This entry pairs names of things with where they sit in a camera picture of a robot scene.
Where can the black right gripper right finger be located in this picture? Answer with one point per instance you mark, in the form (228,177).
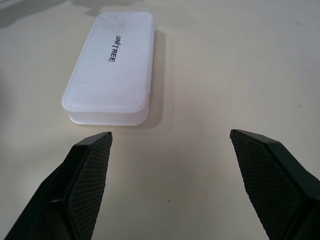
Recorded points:
(275,185)

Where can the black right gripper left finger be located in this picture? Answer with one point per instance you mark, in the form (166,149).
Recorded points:
(75,190)

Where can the white translucent plastic box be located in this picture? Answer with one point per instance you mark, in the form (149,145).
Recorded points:
(105,80)

